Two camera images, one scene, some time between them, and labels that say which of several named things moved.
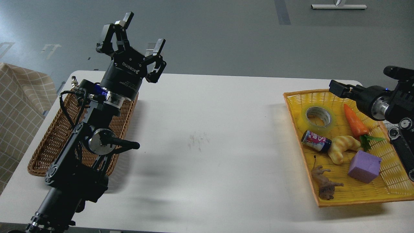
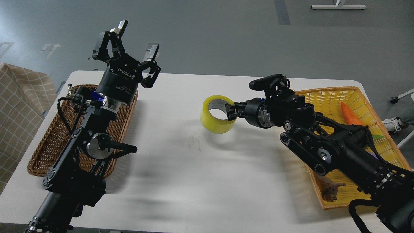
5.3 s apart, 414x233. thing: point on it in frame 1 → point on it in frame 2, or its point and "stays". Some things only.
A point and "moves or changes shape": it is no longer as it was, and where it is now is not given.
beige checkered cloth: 26,94 stays
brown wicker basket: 67,114 stays
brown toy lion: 326,187 stays
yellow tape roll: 322,111 moves or changes shape
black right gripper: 374,101 → 257,113
